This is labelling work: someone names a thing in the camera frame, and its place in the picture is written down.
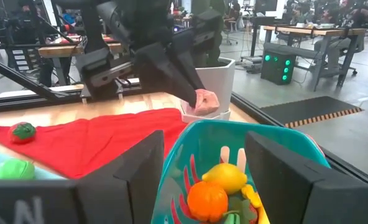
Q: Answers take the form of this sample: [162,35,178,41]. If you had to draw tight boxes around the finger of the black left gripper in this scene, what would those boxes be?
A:
[171,30,207,91]
[134,42,200,108]

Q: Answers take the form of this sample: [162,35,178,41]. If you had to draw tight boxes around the red toy raspberry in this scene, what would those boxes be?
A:
[247,203,260,224]

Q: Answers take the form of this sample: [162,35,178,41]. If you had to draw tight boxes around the black computer with green lights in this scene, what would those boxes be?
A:
[260,51,297,85]

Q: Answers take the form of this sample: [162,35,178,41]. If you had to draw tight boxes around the black floor mat yellow stripes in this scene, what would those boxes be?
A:
[260,95,364,129]

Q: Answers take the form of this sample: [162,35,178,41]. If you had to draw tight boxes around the orange toy mandarin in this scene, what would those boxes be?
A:
[186,181,229,223]

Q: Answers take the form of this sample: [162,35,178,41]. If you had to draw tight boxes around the yellow toy banana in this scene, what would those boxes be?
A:
[241,183,270,224]

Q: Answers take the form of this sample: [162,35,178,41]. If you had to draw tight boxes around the teal basket with orange rim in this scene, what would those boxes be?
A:
[151,119,331,224]

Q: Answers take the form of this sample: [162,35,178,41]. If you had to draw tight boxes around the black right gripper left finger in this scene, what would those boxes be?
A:
[0,130,165,224]

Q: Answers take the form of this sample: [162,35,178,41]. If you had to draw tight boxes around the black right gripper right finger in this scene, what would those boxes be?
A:
[245,131,368,224]

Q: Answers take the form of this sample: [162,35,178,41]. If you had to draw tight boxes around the yellow toy lemon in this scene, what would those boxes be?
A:
[201,163,249,195]

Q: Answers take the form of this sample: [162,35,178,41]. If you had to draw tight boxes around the red cloth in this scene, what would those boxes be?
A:
[0,108,190,180]

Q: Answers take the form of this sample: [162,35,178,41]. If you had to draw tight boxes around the pink toy meat piece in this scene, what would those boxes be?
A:
[188,88,221,116]

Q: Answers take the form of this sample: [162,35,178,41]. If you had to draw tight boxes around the red toy strawberry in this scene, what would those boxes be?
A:
[8,121,37,144]

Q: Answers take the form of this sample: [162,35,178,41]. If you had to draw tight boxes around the green toy pear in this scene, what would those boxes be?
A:
[0,158,35,180]

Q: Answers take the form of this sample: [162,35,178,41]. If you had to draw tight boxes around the black aluminium table frame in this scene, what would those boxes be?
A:
[0,54,368,187]

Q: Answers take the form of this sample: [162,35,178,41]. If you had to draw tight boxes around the person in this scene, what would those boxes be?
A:
[314,6,368,75]

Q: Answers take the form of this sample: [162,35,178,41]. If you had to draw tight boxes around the wooden workbench grey legs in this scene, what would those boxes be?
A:
[263,24,367,91]

